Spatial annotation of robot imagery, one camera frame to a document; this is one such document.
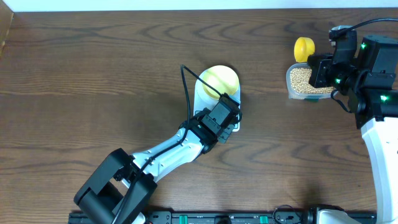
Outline yellow measuring scoop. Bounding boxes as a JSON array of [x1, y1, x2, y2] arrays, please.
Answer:
[[294, 37, 315, 63]]

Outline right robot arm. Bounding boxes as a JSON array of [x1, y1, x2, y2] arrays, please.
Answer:
[[307, 35, 397, 223]]

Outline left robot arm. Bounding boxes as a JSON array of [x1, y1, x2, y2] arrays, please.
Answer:
[[73, 107, 242, 223]]

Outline white digital kitchen scale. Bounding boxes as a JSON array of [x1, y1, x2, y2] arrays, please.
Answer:
[[193, 71, 241, 114]]

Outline pale yellow bowl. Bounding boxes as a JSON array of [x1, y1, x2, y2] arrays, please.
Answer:
[[201, 65, 239, 95]]

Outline soybeans in container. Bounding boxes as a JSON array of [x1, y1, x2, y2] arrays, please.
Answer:
[[290, 68, 334, 94]]

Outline clear plastic container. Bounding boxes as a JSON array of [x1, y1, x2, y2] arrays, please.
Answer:
[[286, 63, 334, 101]]

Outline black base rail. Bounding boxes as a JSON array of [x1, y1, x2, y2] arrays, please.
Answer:
[[67, 207, 377, 224]]

